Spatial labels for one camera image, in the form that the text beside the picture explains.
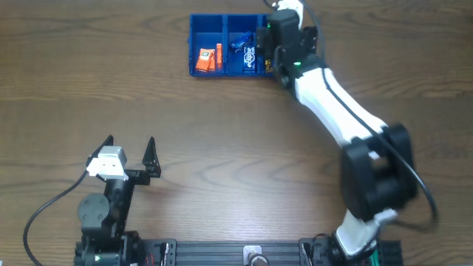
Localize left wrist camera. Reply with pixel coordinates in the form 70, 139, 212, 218
86, 145, 129, 182

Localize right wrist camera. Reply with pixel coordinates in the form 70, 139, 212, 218
276, 0, 305, 18

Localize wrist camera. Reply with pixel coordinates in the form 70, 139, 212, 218
276, 0, 305, 18
86, 145, 129, 182

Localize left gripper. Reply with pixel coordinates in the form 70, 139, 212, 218
85, 134, 162, 187

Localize mounting rail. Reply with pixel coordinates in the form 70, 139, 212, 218
73, 238, 404, 266

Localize blue candy pack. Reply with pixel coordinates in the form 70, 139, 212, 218
242, 45, 257, 73
230, 31, 254, 51

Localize blue tray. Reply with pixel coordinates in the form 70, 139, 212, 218
188, 13, 278, 78

